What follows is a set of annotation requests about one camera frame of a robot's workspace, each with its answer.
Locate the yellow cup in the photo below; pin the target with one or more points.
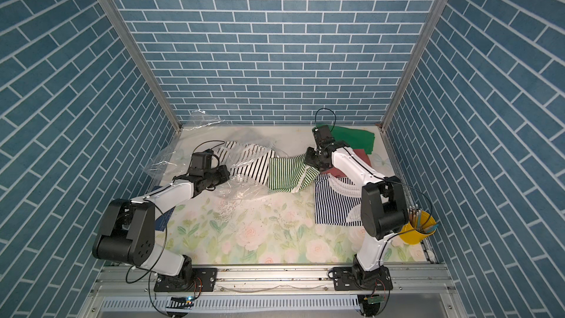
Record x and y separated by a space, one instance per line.
410 236

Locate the blue white striped garment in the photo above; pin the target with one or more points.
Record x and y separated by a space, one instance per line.
336 201

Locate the aluminium front rail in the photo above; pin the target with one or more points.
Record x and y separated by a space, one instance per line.
317 290

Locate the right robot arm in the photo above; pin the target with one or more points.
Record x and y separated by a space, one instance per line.
383 208

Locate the floral table mat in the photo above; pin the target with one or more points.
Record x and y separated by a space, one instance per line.
277 228

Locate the red garment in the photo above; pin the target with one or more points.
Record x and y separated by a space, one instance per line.
345 163

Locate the clear plastic vacuum bag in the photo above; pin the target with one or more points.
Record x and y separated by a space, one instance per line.
207 144

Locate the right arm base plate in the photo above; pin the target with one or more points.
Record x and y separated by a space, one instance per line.
354 278

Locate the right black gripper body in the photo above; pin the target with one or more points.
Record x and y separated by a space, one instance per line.
314 159

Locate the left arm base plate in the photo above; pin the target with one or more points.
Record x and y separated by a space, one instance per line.
195 279

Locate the black white striped garment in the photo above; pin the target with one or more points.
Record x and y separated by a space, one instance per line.
246 162

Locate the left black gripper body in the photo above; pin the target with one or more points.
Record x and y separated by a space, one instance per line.
213 177

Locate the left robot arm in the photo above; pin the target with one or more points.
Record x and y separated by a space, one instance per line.
127 230

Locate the pens in yellow cup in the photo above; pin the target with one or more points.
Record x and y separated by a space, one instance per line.
422 221

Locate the green white striped garment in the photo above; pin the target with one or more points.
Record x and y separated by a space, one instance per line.
290 175

